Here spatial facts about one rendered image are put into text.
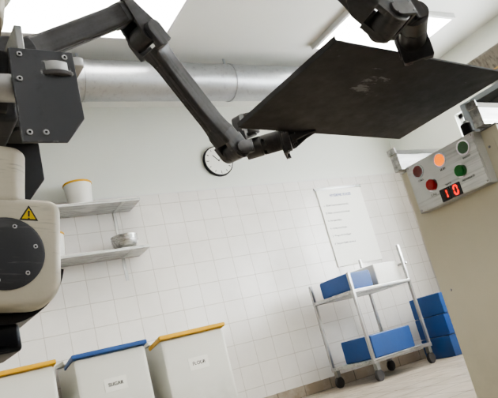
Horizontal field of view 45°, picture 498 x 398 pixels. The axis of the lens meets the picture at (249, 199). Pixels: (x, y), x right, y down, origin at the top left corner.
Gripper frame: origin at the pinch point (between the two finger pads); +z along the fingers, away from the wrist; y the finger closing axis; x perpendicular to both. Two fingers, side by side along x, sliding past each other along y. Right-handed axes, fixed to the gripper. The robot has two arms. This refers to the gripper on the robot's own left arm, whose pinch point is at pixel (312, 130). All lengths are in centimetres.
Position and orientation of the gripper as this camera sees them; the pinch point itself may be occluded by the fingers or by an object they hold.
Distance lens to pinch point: 168.1
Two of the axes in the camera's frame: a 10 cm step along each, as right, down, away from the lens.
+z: 9.5, -2.7, -1.6
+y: 2.2, 9.4, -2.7
